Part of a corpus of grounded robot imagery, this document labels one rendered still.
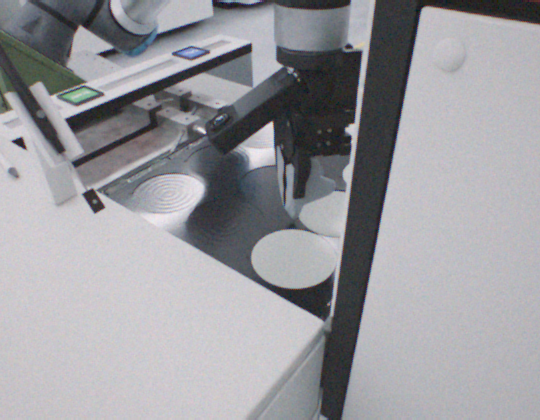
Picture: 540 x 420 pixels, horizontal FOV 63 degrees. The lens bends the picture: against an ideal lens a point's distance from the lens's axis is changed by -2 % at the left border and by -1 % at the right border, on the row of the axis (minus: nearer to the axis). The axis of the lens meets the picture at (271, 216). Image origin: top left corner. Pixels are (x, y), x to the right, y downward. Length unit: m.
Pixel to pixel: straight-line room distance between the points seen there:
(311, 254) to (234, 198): 0.15
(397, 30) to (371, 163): 0.08
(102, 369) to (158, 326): 0.05
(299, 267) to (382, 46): 0.33
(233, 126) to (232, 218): 0.16
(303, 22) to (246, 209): 0.27
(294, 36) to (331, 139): 0.13
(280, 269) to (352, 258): 0.21
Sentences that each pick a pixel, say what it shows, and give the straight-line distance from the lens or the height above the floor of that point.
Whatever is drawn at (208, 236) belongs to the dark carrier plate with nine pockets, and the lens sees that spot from 0.57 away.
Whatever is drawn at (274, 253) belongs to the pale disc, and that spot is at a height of 0.90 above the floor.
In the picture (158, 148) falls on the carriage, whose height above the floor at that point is 0.88.
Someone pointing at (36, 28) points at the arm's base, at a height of 0.98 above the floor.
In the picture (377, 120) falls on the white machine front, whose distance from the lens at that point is 0.26.
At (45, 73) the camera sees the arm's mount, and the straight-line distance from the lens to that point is 1.08.
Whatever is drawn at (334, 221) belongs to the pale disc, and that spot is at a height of 0.90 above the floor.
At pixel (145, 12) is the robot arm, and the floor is 1.01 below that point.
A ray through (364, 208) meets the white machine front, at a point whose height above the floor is 1.09.
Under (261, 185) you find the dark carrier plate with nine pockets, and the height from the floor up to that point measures 0.90.
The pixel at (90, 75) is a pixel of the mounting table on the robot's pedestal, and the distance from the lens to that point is 1.35.
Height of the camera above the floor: 1.27
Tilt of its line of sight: 39 degrees down
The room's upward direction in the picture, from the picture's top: straight up
